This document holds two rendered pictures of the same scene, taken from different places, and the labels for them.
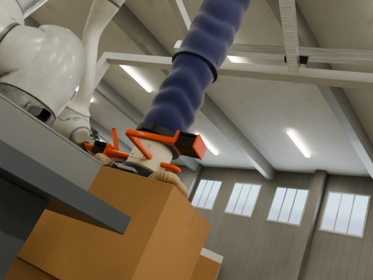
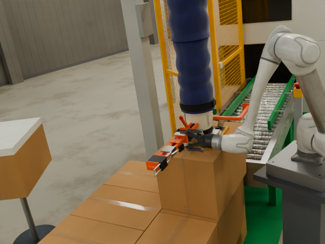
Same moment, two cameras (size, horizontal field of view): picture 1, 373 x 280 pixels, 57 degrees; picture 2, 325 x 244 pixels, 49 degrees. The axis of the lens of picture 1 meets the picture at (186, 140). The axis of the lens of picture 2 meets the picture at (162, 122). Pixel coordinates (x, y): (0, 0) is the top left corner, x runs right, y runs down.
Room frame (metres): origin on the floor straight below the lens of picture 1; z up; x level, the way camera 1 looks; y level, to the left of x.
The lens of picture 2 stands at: (1.70, 2.29, 1.93)
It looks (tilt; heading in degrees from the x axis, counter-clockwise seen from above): 21 degrees down; 269
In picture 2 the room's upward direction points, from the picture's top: 8 degrees counter-clockwise
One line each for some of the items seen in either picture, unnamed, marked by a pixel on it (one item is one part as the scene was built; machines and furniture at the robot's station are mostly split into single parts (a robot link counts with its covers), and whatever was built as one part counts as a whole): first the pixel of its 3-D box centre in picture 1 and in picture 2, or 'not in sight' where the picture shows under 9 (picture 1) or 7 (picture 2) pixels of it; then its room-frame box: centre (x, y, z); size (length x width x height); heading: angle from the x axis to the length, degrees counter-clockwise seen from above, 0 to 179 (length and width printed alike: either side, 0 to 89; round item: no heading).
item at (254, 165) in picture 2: not in sight; (220, 161); (1.25, -0.18, 0.58); 0.70 x 0.03 x 0.06; 149
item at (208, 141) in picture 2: not in sight; (205, 141); (1.43, 0.45, 1.07); 0.09 x 0.07 x 0.08; 149
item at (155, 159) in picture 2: not in sight; (156, 162); (1.73, 0.62, 1.07); 0.08 x 0.07 x 0.05; 59
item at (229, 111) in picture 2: not in sight; (238, 96); (0.70, -1.63, 0.60); 1.60 x 0.11 x 0.09; 59
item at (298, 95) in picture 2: not in sight; (298, 144); (0.52, -0.42, 0.50); 0.07 x 0.07 x 1.00; 59
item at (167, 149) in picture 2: not in sight; (168, 152); (1.65, 0.51, 1.07); 0.07 x 0.07 x 0.04; 59
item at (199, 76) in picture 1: (200, 58); (189, 25); (1.41, 0.11, 1.67); 0.22 x 0.22 x 1.04
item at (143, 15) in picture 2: not in sight; (144, 19); (1.65, -1.29, 1.62); 0.20 x 0.05 x 0.30; 59
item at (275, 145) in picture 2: not in sight; (288, 117); (0.37, -1.02, 0.50); 2.31 x 0.05 x 0.19; 59
